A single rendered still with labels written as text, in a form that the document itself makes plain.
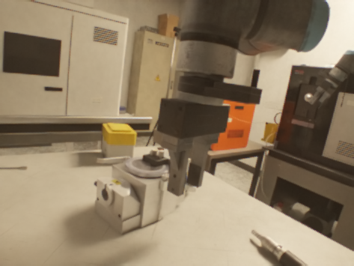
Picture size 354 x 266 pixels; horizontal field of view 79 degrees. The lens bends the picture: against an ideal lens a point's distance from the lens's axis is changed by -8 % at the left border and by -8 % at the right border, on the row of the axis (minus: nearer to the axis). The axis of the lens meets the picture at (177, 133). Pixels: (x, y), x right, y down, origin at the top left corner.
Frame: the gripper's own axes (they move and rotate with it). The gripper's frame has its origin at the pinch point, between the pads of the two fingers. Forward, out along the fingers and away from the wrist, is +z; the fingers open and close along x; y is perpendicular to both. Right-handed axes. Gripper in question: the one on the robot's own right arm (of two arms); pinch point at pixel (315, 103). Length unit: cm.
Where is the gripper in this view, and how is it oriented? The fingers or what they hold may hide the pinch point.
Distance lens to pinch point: 153.6
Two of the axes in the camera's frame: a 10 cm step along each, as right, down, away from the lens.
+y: 5.2, 6.3, -5.8
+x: 7.1, 0.6, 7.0
